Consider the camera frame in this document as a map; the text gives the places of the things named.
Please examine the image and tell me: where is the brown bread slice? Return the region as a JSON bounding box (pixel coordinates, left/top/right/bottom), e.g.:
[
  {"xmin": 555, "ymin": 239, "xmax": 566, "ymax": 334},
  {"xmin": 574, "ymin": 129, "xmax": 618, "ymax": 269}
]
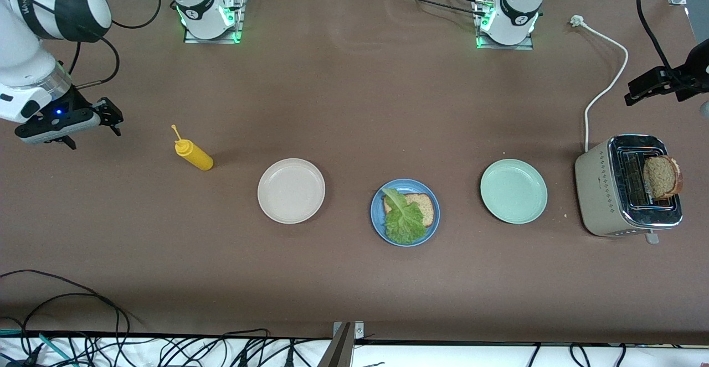
[
  {"xmin": 383, "ymin": 193, "xmax": 435, "ymax": 228},
  {"xmin": 643, "ymin": 156, "xmax": 684, "ymax": 200}
]

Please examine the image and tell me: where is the green lettuce leaf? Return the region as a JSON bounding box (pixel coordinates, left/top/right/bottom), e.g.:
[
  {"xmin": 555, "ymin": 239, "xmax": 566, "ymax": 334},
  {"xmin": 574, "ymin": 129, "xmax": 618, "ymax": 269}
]
[{"xmin": 381, "ymin": 188, "xmax": 428, "ymax": 245}]

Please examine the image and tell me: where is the light green plate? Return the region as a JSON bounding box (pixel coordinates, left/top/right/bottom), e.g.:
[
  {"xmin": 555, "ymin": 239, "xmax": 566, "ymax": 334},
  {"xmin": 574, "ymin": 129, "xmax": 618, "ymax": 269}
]
[{"xmin": 480, "ymin": 159, "xmax": 548, "ymax": 225}]

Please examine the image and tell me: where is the cream white plate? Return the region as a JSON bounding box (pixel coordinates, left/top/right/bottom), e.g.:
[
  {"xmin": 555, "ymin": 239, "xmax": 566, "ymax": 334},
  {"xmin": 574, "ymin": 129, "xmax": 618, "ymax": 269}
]
[{"xmin": 257, "ymin": 158, "xmax": 326, "ymax": 225}]

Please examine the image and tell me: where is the blue plate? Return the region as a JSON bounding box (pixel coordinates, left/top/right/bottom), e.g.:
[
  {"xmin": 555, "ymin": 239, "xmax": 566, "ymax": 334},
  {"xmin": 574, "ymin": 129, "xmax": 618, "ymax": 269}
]
[{"xmin": 370, "ymin": 179, "xmax": 441, "ymax": 247}]

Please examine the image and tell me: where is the yellow squeeze bottle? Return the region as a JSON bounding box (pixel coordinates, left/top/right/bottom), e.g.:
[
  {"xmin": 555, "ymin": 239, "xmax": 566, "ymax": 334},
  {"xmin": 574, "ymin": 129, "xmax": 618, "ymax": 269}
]
[{"xmin": 171, "ymin": 125, "xmax": 214, "ymax": 172}]

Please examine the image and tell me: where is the beige steel toaster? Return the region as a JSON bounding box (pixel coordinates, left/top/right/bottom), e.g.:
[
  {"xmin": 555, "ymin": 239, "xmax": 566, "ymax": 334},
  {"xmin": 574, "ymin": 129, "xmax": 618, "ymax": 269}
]
[{"xmin": 574, "ymin": 134, "xmax": 684, "ymax": 245}]

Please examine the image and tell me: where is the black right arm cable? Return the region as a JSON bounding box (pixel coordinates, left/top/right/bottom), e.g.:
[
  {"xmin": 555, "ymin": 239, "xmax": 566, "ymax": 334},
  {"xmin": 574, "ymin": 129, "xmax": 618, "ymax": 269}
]
[{"xmin": 3, "ymin": 0, "xmax": 162, "ymax": 90}]

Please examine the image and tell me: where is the white toaster power cord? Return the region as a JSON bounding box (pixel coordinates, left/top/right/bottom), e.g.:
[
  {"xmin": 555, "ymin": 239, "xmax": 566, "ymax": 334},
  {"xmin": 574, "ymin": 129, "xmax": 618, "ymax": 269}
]
[{"xmin": 571, "ymin": 15, "xmax": 629, "ymax": 153}]

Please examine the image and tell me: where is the black cable on table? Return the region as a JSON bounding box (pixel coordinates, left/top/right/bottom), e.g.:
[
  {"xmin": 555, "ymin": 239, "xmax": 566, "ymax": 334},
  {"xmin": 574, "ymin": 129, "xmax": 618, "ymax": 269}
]
[{"xmin": 0, "ymin": 270, "xmax": 133, "ymax": 367}]

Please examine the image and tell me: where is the teal cable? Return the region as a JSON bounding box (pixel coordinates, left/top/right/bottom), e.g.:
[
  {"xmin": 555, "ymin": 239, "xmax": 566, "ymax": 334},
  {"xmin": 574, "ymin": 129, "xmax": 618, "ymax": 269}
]
[{"xmin": 0, "ymin": 329, "xmax": 75, "ymax": 367}]

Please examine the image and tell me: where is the metal table edge bracket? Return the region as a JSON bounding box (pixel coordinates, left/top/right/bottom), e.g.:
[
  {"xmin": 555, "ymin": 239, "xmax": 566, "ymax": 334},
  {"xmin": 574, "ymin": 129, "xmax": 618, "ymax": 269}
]
[{"xmin": 317, "ymin": 321, "xmax": 366, "ymax": 367}]

